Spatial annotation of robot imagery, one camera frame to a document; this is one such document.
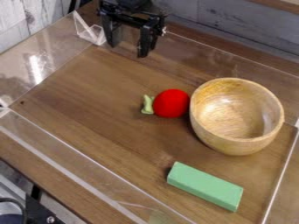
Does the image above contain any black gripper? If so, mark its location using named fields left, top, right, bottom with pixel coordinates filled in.
left=97, top=0, right=166, bottom=58

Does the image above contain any red round plush tomato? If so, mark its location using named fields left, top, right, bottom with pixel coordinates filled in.
left=140, top=89, right=190, bottom=118

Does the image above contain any wooden bowl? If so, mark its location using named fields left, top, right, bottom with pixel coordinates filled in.
left=189, top=78, right=285, bottom=156

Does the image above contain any green rectangular block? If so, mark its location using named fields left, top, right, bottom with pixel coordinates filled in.
left=166, top=162, right=242, bottom=212

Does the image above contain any black clamp with bolt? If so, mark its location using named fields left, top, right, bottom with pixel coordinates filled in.
left=25, top=195, right=65, bottom=224

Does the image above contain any black cable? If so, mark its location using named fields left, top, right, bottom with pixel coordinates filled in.
left=0, top=198, right=28, bottom=224

